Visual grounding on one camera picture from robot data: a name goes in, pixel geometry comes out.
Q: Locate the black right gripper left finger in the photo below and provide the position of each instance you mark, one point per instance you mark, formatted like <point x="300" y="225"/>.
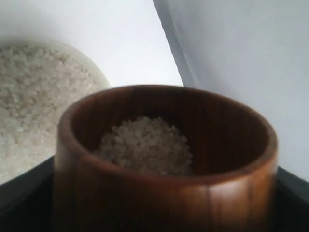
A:
<point x="26" y="201"/>

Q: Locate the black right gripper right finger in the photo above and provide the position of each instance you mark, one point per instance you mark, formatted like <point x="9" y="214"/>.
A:
<point x="292" y="203"/>

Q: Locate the brown wooden cup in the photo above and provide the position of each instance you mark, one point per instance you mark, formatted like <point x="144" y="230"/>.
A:
<point x="234" y="158"/>

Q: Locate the rice in cream bowl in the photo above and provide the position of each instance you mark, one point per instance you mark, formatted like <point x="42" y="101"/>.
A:
<point x="31" y="104"/>

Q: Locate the cream ceramic bowl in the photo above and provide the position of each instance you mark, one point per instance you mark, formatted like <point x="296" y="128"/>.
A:
<point x="96" y="72"/>

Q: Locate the rice inside wooden cup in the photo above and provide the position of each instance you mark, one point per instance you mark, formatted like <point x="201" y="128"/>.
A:
<point x="147" y="146"/>

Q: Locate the white backdrop cloth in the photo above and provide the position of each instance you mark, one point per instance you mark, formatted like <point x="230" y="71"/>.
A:
<point x="254" y="51"/>

